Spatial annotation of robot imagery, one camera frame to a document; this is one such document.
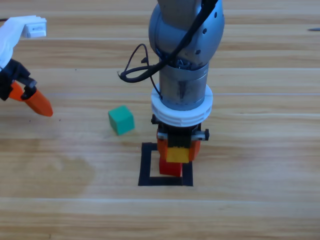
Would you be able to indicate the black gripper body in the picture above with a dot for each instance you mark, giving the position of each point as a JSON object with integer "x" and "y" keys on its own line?
{"x": 6, "y": 82}
{"x": 178, "y": 138}

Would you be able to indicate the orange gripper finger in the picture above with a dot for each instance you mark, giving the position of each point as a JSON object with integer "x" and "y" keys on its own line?
{"x": 16, "y": 91}
{"x": 195, "y": 150}
{"x": 162, "y": 148}
{"x": 41, "y": 105}

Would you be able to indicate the yellow wooden cube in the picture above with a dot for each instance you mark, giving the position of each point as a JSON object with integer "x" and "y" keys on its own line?
{"x": 177, "y": 156}

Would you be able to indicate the red wooden cube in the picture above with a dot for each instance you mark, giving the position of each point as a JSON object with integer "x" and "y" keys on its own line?
{"x": 170, "y": 170}

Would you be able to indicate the green wooden cube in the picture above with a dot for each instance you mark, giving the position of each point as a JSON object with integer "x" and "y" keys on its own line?
{"x": 122, "y": 121}

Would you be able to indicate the black tape square outline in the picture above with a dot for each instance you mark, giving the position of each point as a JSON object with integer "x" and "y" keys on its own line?
{"x": 145, "y": 170}

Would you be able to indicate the grey pointed metal tip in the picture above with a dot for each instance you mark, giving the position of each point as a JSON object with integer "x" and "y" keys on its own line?
{"x": 315, "y": 29}

